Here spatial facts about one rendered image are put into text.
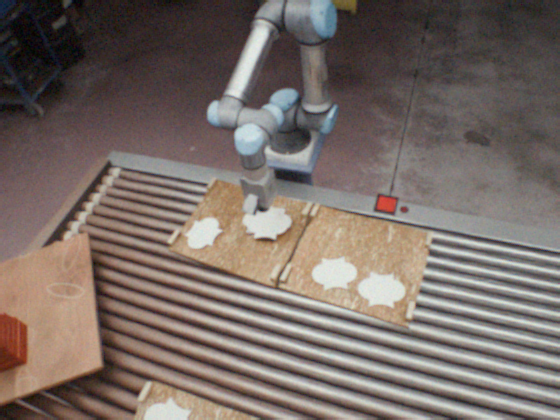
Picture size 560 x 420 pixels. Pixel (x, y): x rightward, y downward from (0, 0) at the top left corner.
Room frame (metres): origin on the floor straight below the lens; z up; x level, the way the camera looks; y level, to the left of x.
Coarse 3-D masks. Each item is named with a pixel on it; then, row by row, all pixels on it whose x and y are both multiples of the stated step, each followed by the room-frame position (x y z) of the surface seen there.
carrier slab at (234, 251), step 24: (216, 192) 1.14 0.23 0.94; (240, 192) 1.12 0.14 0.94; (192, 216) 1.04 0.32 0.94; (216, 216) 1.02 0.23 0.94; (240, 216) 1.01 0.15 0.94; (216, 240) 0.92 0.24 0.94; (240, 240) 0.90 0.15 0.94; (264, 240) 0.88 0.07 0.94; (288, 240) 0.87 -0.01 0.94; (216, 264) 0.82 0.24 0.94; (240, 264) 0.80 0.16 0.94; (264, 264) 0.79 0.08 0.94
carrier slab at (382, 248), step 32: (320, 224) 0.91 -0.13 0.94; (352, 224) 0.89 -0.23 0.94; (384, 224) 0.86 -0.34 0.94; (320, 256) 0.78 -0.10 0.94; (352, 256) 0.76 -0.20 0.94; (384, 256) 0.74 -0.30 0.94; (416, 256) 0.72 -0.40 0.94; (288, 288) 0.69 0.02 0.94; (320, 288) 0.67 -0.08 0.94; (352, 288) 0.65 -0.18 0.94; (416, 288) 0.61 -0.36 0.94; (384, 320) 0.53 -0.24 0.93
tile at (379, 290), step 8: (368, 280) 0.66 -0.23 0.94; (376, 280) 0.65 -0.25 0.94; (384, 280) 0.65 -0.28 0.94; (392, 280) 0.64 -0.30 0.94; (360, 288) 0.64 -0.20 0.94; (368, 288) 0.63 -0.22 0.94; (376, 288) 0.63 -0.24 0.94; (384, 288) 0.62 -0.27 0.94; (392, 288) 0.62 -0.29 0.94; (400, 288) 0.61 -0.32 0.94; (368, 296) 0.61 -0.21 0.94; (376, 296) 0.60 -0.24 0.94; (384, 296) 0.60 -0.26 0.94; (392, 296) 0.59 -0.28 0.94; (400, 296) 0.59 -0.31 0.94; (376, 304) 0.58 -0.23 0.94; (384, 304) 0.57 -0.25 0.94; (392, 304) 0.57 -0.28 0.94
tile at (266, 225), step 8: (256, 216) 0.96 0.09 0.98; (264, 216) 0.95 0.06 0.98; (272, 216) 0.95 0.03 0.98; (280, 216) 0.94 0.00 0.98; (248, 224) 0.93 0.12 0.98; (256, 224) 0.92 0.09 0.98; (264, 224) 0.92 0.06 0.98; (272, 224) 0.91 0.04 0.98; (280, 224) 0.91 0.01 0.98; (256, 232) 0.89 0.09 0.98; (264, 232) 0.88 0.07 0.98; (272, 232) 0.88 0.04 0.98; (280, 232) 0.87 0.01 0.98
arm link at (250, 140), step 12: (240, 132) 0.92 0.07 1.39; (252, 132) 0.91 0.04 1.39; (264, 132) 0.94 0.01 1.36; (240, 144) 0.89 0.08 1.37; (252, 144) 0.88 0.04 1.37; (264, 144) 0.91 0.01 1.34; (240, 156) 0.89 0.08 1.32; (252, 156) 0.88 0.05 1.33; (264, 156) 0.90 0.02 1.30; (252, 168) 0.88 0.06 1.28
